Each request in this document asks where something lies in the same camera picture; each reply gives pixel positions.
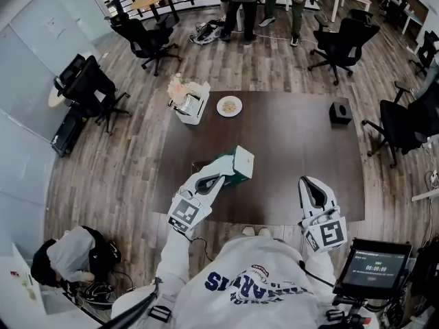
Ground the small round side table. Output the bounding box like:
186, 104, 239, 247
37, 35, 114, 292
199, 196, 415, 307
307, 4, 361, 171
47, 85, 70, 108

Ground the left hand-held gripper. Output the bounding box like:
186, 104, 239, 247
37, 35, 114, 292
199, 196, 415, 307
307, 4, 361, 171
167, 156, 238, 234

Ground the black office chair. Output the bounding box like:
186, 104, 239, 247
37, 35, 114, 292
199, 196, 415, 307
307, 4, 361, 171
104, 12, 182, 77
407, 29, 439, 78
361, 80, 439, 169
307, 8, 381, 86
53, 54, 133, 136

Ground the black monitor screen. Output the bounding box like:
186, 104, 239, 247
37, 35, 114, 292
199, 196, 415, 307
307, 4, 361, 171
331, 237, 414, 301

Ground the black case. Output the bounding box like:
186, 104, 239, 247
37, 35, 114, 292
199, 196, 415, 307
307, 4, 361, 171
50, 112, 86, 158

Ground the pale flower bouquet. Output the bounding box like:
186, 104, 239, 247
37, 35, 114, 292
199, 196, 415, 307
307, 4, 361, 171
167, 73, 196, 106

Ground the grey bag with cables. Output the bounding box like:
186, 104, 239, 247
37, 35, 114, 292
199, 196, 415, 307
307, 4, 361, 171
188, 19, 226, 46

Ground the black square box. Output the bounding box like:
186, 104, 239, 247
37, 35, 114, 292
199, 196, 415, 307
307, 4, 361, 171
329, 101, 353, 126

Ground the person's white printed sweater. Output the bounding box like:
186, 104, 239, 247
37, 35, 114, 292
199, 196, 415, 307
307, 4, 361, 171
111, 234, 346, 329

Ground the green pack of tissues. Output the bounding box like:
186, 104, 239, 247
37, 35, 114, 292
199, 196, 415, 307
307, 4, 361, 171
211, 153, 248, 189

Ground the white open-top box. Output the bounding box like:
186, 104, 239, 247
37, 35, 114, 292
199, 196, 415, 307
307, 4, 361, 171
174, 80, 211, 126

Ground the person's right forearm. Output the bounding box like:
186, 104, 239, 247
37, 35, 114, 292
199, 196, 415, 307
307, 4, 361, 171
304, 247, 337, 289

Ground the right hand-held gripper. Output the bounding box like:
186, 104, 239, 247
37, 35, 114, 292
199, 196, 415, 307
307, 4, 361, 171
297, 175, 348, 254

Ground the person's left forearm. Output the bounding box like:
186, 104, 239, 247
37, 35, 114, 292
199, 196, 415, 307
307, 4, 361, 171
154, 225, 193, 289

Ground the black cable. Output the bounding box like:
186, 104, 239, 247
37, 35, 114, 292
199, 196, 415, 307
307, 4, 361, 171
297, 259, 335, 288
187, 236, 215, 263

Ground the white plate with food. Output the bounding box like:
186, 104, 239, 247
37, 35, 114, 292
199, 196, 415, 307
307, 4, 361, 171
216, 95, 244, 118

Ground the white tissue holder box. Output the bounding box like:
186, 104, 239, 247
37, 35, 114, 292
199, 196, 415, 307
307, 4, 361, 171
230, 145, 255, 182

